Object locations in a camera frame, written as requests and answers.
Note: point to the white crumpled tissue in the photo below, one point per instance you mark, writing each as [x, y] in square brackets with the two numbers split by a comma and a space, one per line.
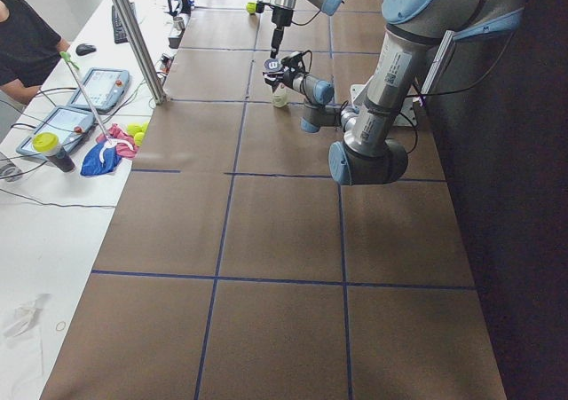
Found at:
[18, 320]

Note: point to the blue cloth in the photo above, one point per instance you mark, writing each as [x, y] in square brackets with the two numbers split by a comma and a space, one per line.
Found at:
[93, 166]

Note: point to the near teach pendant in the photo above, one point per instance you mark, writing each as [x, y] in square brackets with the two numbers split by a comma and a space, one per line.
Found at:
[67, 123]

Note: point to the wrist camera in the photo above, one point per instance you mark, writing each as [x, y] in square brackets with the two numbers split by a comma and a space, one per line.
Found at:
[295, 59]

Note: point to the clear tennis ball can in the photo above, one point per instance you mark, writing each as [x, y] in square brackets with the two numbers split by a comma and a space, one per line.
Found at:
[271, 66]

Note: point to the pink cloth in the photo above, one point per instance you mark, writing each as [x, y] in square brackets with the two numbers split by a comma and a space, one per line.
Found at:
[123, 143]

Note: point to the person in black shirt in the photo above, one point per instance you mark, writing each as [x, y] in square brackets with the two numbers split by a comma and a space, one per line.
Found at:
[30, 49]

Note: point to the black computer mouse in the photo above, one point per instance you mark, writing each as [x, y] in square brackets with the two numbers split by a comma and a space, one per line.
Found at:
[84, 49]

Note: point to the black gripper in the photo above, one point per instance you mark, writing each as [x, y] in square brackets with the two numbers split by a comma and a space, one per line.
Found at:
[271, 66]
[280, 18]

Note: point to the spare tennis ball on desk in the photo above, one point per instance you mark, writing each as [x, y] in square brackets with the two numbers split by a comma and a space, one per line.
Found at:
[133, 129]

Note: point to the cup with yellow lid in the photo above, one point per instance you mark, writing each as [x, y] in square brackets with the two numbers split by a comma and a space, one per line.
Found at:
[48, 145]

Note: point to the black keyboard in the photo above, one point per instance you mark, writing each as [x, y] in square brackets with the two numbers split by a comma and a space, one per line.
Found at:
[119, 32]

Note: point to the yellow tennis ball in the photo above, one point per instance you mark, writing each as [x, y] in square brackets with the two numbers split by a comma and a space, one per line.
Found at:
[251, 7]
[279, 100]

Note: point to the small metal cup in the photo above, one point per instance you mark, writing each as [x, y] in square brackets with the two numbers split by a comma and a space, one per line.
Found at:
[178, 23]

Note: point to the aluminium frame post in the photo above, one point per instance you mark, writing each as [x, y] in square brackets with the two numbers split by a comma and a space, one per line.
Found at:
[138, 46]

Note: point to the far teach pendant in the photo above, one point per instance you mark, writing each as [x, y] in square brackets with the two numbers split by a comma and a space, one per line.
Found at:
[105, 87]

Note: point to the teach pendant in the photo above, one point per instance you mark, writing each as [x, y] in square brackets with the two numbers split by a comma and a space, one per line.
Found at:
[67, 123]
[105, 87]

